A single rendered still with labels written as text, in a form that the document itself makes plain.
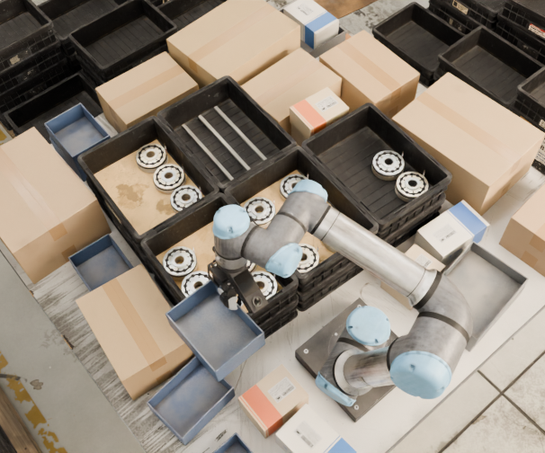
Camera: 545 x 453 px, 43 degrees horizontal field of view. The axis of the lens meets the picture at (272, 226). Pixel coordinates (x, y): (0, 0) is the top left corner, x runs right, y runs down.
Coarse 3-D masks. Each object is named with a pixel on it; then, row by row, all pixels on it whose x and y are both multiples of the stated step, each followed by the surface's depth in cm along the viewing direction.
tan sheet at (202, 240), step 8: (208, 224) 217; (200, 232) 215; (208, 232) 215; (184, 240) 214; (192, 240) 214; (200, 240) 213; (208, 240) 213; (200, 248) 212; (208, 248) 212; (160, 256) 211; (200, 256) 210; (208, 256) 210; (200, 264) 209; (176, 280) 206; (280, 288) 204
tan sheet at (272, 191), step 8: (272, 184) 224; (280, 184) 224; (264, 192) 222; (272, 192) 222; (272, 200) 221; (280, 200) 220; (304, 240) 212; (312, 240) 212; (320, 248) 210; (320, 256) 209; (328, 256) 209
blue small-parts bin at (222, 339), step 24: (216, 288) 175; (168, 312) 167; (192, 312) 174; (216, 312) 174; (240, 312) 169; (192, 336) 171; (216, 336) 170; (240, 336) 170; (216, 360) 167; (240, 360) 165
